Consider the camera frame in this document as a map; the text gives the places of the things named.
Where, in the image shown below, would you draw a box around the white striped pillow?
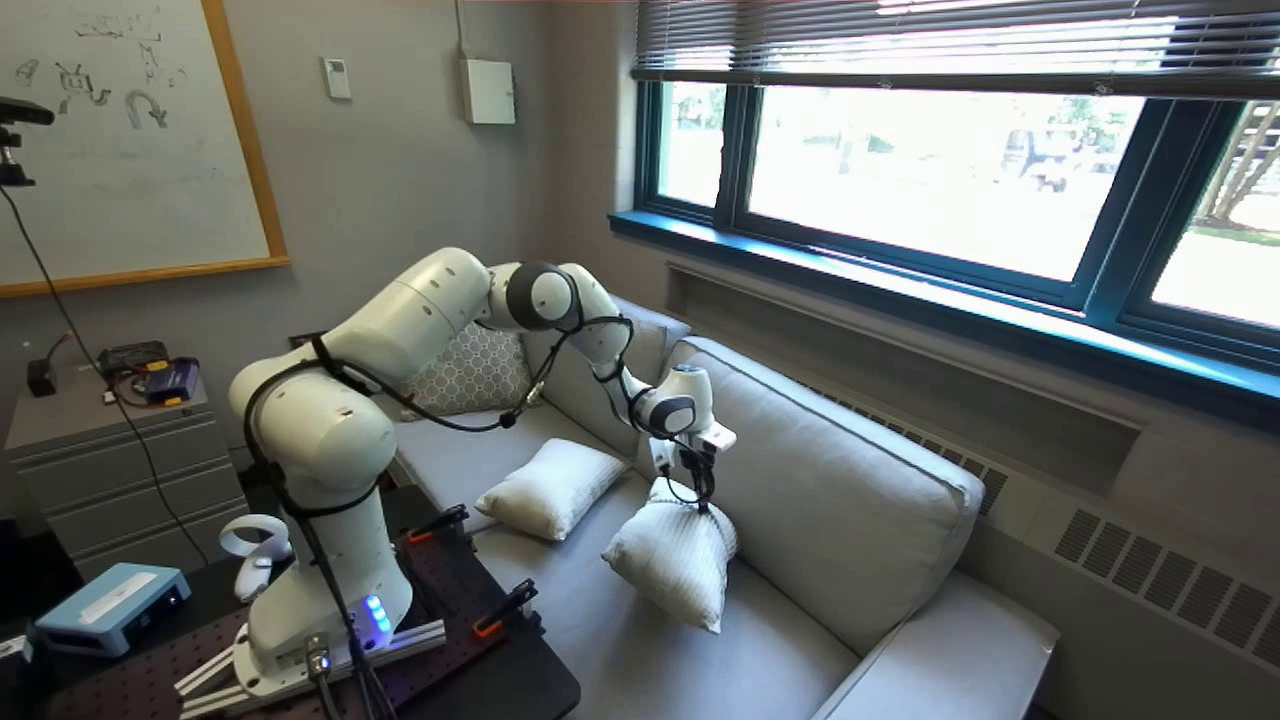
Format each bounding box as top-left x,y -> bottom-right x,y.
474,438 -> 631,543
602,478 -> 741,635

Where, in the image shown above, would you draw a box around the grey sofa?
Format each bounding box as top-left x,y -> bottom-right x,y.
384,295 -> 1061,720

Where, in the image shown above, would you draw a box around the black and orange clamp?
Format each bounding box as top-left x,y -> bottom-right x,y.
404,504 -> 471,547
472,577 -> 542,640

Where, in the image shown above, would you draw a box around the grey patterned pillow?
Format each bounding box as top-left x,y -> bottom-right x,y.
400,322 -> 537,422

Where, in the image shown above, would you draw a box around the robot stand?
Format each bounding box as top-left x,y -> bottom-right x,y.
0,485 -> 582,720

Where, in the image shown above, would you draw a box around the window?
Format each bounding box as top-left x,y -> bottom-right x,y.
608,78 -> 1280,433

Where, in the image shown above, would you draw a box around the white hand controller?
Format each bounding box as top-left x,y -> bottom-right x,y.
218,514 -> 295,604

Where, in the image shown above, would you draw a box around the window blinds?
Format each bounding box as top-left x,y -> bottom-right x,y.
630,0 -> 1280,102

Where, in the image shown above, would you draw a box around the blue electronic device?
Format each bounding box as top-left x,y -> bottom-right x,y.
142,356 -> 202,407

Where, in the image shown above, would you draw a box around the black electronic device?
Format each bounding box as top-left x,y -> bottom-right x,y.
96,340 -> 171,382

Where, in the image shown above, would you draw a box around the grey filing cabinet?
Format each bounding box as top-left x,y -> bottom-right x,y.
4,364 -> 252,582

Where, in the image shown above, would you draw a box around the blue and white box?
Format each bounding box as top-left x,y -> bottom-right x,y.
33,562 -> 193,659

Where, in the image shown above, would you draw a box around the small black device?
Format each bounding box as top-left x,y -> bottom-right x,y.
24,334 -> 73,399

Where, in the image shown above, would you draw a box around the white wall box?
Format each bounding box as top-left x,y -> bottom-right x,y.
459,57 -> 518,127

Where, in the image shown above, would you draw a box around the black cable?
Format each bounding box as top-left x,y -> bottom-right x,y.
0,184 -> 213,572

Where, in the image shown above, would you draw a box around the whiteboard with wooden frame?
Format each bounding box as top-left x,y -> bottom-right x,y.
0,0 -> 293,300

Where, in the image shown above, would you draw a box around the camera on mount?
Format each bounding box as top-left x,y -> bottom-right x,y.
0,96 -> 57,189

